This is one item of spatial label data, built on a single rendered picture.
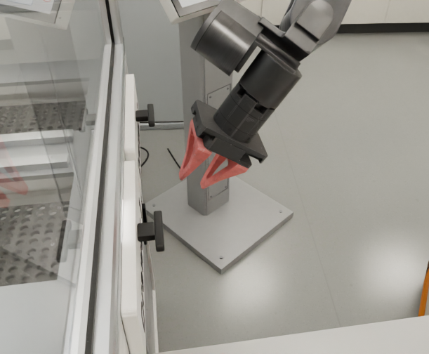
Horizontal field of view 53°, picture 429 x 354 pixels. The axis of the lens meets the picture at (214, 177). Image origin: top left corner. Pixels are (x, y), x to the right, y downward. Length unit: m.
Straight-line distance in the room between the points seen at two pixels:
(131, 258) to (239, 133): 0.20
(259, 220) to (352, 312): 0.52
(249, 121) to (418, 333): 0.42
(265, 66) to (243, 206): 1.45
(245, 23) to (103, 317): 0.35
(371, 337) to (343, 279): 1.06
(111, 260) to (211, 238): 1.32
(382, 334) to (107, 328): 0.44
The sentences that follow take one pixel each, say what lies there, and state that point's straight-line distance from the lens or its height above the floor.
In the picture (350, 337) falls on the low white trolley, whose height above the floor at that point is 0.76.
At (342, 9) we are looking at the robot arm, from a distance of 0.53.
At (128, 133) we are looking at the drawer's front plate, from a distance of 0.78.
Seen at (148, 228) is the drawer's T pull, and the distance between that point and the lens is 0.62.
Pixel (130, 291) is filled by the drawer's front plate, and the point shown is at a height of 0.93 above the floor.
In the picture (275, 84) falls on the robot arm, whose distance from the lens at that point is 0.51.
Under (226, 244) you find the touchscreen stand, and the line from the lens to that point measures 1.77.
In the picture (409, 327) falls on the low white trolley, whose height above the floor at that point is 0.76.
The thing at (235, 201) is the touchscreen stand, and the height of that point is 0.04.
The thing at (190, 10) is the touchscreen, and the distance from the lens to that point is 1.23.
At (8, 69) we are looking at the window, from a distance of 0.27.
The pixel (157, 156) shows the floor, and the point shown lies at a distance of 2.29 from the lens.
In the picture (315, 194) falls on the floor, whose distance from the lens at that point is 2.09.
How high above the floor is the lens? 1.35
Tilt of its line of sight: 39 degrees down
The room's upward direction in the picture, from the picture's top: straight up
